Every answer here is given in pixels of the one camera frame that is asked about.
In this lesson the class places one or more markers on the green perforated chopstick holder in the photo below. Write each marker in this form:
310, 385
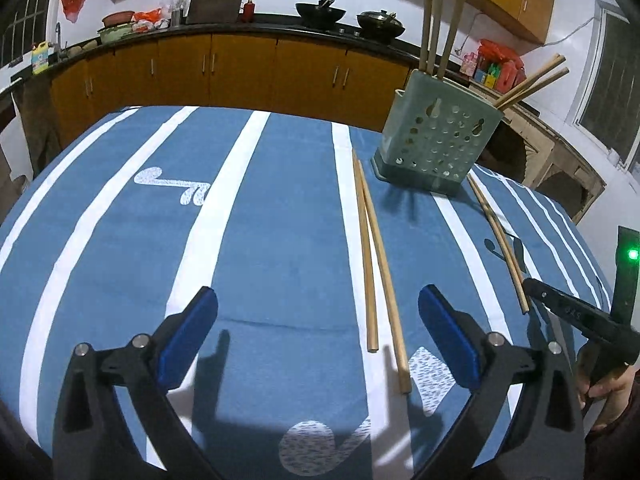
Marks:
435, 150

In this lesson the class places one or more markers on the blue white striped tablecloth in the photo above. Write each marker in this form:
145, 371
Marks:
275, 260

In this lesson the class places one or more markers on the gas stove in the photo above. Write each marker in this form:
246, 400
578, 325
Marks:
350, 31

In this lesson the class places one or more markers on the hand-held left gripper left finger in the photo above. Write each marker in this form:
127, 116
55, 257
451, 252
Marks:
187, 340

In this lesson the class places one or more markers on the clear plastic bag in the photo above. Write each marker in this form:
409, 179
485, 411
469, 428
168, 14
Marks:
172, 1

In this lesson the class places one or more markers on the old white wooden table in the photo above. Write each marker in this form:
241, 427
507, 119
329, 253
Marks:
550, 145

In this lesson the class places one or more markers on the black kitchen countertop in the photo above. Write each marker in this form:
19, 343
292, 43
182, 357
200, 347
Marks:
280, 28

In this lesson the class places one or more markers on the stacked bowls on counter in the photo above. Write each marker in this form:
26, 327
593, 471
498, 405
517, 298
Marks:
115, 34

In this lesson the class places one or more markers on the crumpled red plastic bag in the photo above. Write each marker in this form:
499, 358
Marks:
147, 16

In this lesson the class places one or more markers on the yellow box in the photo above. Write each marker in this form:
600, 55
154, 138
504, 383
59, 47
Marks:
489, 79

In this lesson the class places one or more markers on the metal faucet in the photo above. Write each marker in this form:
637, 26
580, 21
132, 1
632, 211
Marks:
57, 35

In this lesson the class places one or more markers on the wooden lower kitchen cabinets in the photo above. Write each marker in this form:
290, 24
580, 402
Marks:
240, 70

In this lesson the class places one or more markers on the red plastic bag over bottles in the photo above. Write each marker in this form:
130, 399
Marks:
495, 51

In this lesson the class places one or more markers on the person's right forearm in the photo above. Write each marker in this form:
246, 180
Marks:
617, 455

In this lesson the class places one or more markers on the yellow detergent bottle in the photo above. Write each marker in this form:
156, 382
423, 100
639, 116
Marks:
40, 60

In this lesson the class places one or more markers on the black pot with lid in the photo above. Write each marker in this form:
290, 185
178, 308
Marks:
380, 22

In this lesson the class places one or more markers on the large barred window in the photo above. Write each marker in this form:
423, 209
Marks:
610, 90

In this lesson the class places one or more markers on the person's right hand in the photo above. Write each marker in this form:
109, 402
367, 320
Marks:
612, 392

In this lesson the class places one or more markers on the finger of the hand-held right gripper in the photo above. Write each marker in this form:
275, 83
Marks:
580, 312

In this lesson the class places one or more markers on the dark wooden cutting board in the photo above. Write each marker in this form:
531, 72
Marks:
215, 6

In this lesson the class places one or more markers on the barred window beside sink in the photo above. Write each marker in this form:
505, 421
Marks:
25, 25

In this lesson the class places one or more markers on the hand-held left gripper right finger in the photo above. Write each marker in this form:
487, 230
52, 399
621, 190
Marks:
447, 340

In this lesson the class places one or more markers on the metal cup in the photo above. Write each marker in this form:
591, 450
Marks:
176, 17

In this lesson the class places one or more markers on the wooden chopstick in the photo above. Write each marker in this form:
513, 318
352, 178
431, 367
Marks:
520, 295
454, 22
426, 15
387, 290
482, 196
366, 270
535, 77
437, 20
540, 85

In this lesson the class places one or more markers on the red basin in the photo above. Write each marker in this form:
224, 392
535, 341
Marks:
118, 17

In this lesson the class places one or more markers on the black wok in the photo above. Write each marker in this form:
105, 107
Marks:
320, 12

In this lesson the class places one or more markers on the small red bottle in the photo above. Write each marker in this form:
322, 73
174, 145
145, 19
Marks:
248, 10

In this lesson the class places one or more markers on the pink packet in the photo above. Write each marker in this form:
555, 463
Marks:
468, 64

